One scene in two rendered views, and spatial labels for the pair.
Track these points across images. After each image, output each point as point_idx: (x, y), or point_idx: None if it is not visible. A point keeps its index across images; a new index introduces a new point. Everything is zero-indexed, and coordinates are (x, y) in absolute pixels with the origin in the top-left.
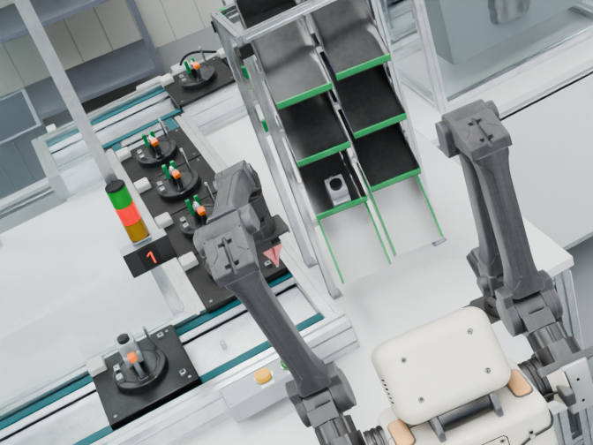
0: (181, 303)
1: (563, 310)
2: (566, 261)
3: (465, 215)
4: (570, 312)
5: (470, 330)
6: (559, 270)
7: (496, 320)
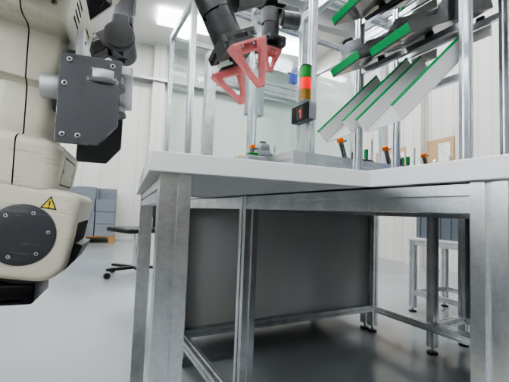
0: None
1: (476, 288)
2: (492, 159)
3: None
4: (493, 307)
5: None
6: (473, 173)
7: (211, 52)
